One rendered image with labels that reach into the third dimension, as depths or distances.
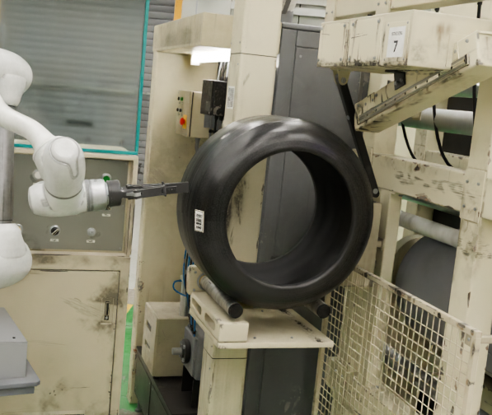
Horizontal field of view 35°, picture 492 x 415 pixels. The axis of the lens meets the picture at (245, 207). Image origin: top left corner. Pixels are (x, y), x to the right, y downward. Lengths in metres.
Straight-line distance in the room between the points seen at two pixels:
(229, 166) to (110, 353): 1.07
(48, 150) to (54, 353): 1.11
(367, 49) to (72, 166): 0.90
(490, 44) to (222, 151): 0.77
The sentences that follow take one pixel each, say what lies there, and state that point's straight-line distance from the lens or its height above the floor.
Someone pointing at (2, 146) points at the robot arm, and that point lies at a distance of 2.56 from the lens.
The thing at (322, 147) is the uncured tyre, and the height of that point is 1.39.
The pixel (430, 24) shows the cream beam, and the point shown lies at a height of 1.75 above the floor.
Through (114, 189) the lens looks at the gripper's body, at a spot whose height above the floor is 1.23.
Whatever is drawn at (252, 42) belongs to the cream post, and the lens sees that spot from 2.58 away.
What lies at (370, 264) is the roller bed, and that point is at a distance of 2.75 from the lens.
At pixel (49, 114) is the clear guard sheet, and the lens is 2.81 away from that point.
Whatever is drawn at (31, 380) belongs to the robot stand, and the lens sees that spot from 2.38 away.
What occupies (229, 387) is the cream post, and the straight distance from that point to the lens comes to 2.77.
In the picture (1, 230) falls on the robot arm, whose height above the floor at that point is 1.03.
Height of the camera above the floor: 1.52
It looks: 8 degrees down
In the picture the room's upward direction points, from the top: 5 degrees clockwise
